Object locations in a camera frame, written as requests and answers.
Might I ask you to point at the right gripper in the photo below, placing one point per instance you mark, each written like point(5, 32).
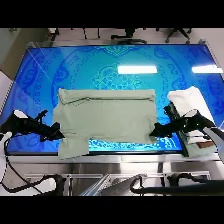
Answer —
point(166, 128)

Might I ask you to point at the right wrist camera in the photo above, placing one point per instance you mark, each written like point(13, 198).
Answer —
point(170, 112)

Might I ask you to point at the dark green garment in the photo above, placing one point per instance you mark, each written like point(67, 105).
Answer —
point(182, 143)

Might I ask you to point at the white garment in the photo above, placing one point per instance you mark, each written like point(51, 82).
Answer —
point(190, 98)

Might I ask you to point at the pale green shirt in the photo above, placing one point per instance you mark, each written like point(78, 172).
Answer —
point(106, 115)

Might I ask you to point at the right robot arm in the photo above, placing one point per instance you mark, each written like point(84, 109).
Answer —
point(203, 123)

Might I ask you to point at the silver frame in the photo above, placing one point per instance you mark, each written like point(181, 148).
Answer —
point(110, 166)

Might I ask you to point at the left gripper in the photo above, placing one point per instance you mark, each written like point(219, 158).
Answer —
point(48, 130)

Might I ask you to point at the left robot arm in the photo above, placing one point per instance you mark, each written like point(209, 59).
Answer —
point(15, 123)

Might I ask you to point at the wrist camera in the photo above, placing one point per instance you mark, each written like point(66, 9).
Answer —
point(41, 116)
point(170, 112)

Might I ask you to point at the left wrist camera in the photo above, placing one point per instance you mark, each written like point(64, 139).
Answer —
point(41, 116)

